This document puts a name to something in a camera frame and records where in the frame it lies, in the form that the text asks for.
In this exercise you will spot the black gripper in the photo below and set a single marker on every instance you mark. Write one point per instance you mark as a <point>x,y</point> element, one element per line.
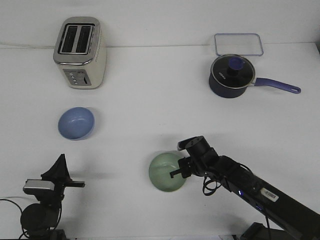
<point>200,162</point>
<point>59,175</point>

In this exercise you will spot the green bowl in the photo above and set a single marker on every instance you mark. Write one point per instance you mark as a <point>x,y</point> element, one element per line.
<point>159,172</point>

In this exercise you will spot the blue bowl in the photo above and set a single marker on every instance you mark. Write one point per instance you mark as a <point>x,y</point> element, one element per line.
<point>76,123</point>

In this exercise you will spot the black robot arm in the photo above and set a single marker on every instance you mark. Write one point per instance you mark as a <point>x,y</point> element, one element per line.
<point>296,221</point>
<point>40,220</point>

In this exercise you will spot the dark blue saucepan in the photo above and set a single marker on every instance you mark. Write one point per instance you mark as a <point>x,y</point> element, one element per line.
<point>230,93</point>

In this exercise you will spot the glass pot lid blue knob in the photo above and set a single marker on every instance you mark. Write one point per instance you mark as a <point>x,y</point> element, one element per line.
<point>233,71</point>

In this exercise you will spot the cream and steel toaster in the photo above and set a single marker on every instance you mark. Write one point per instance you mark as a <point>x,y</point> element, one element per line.
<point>80,52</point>

